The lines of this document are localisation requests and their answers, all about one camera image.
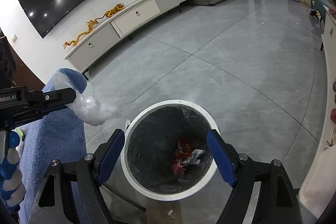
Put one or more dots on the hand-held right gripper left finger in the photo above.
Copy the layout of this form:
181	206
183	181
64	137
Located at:
111	158

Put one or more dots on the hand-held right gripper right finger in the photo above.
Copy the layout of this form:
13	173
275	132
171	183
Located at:
220	158

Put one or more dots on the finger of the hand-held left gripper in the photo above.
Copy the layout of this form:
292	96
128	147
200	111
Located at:
52	96
34	113

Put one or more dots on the white round trash bin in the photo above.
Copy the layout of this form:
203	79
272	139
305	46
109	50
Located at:
136	179

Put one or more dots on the clear plastic wrap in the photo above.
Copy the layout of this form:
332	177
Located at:
92	111

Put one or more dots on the black bin liner bag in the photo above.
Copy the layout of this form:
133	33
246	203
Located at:
155	150

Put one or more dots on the white crumpled wrapper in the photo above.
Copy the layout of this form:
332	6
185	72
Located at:
195	157

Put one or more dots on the green plush toy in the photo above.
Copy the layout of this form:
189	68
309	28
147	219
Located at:
20	136

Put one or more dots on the brown wooden door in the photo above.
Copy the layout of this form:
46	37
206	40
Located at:
29	71

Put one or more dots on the red snack wrapper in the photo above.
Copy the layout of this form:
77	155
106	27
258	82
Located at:
185	146

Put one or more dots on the small white scrap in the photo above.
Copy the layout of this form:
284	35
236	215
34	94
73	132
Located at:
128	124

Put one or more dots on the pink crumpled paper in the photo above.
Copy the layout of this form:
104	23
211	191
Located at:
178	168

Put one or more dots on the blue fluffy blanket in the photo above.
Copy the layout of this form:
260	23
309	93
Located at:
57	150

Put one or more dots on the golden dragon figurine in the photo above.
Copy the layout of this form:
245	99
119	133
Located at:
78	37
92	23

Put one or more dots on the orange tiger figurine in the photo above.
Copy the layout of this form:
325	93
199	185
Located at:
114	10

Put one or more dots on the white grey television cabinet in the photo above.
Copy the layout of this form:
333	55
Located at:
131	18

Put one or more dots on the teal chair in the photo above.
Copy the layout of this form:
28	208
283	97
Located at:
319	7

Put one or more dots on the wall switch plate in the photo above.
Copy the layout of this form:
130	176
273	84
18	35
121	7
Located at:
14	38

